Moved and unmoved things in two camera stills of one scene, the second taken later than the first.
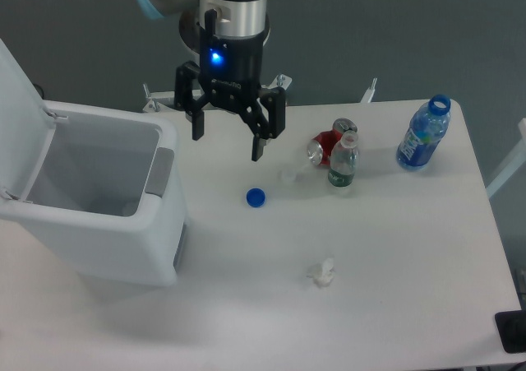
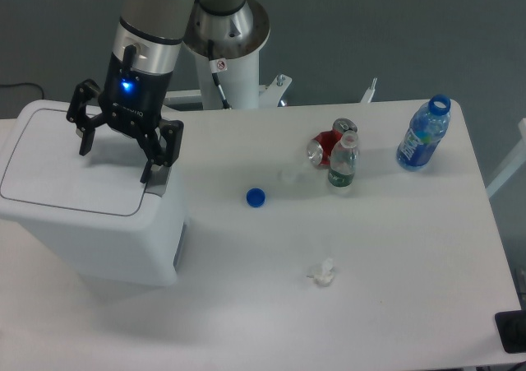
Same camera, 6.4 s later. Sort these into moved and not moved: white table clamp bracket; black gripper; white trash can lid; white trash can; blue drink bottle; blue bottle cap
Moved: black gripper; white trash can lid
Not moved: white trash can; blue bottle cap; blue drink bottle; white table clamp bracket
